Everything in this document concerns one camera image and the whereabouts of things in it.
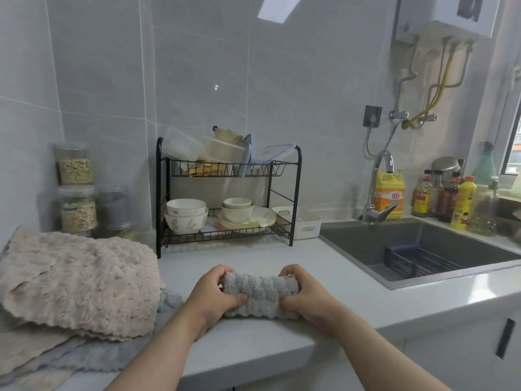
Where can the black wall socket with plug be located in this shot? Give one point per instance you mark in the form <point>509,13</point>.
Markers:
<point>372,115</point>

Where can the clear jar grey contents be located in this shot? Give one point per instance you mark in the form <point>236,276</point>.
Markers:
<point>114,209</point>

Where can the person's right hand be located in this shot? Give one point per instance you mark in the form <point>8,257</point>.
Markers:
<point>317,305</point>

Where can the small bowls on plates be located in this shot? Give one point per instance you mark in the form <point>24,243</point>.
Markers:
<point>244,228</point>

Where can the chrome water valve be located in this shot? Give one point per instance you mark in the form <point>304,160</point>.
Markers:
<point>398,116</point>
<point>429,118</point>

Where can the tan lid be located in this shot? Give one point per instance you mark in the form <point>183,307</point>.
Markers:
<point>228,136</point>

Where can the yellow detergent bottle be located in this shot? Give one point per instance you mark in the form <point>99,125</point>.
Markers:
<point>388,197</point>

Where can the clear plastic food container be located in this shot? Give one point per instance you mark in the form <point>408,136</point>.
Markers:
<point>181,144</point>

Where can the metal water pipe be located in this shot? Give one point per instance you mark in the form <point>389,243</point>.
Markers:
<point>468,65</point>
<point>401,85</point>

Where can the yellow dish cloth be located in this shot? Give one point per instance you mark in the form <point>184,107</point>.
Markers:
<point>205,168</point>

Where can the pile of fluffy cloths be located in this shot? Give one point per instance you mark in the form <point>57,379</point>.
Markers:
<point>81,280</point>

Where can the white plastic basket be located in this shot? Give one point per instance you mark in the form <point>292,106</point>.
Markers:
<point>303,228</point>

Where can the steel pot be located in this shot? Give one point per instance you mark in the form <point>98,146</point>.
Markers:
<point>445,166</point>

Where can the blue sink drain rack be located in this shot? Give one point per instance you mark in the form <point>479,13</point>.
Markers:
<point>407,260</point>

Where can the grey kitchen sink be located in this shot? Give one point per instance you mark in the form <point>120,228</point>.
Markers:
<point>354,244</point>

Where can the person's left forearm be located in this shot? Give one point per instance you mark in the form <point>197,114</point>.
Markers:
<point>158,362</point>

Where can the blue rimmed container lid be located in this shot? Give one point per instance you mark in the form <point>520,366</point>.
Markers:
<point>274,153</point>

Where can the green spray bottle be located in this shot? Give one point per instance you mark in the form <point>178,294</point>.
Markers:
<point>484,166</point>

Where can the yellow label sauce bottle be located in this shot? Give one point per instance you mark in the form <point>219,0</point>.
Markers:
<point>421,199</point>

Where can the group of condiment bottles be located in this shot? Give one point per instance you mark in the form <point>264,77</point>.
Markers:
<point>447,207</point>

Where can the grey checked towel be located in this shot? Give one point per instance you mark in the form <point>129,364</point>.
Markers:
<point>260,289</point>

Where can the person's left hand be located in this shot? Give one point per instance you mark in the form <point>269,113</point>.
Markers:
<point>207,305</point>

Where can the chrome faucet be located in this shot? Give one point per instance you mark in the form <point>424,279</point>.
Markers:
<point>376,215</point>

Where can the white water heater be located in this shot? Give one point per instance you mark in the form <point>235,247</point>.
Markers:
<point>439,12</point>

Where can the person's right forearm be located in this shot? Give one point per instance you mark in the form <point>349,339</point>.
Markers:
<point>378,358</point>

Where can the pale green rice paddle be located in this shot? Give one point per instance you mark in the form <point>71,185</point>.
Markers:
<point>264,221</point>

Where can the grey plastic lid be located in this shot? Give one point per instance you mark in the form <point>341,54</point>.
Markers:
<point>245,156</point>

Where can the clear glass bottle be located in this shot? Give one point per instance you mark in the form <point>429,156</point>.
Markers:
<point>484,215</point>

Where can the window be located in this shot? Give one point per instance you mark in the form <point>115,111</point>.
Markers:
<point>513,134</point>

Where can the small clear jar of oats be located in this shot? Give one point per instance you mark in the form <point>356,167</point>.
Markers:
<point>122,232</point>

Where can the small white bowl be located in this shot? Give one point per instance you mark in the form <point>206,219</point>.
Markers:
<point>237,216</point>
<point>237,203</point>

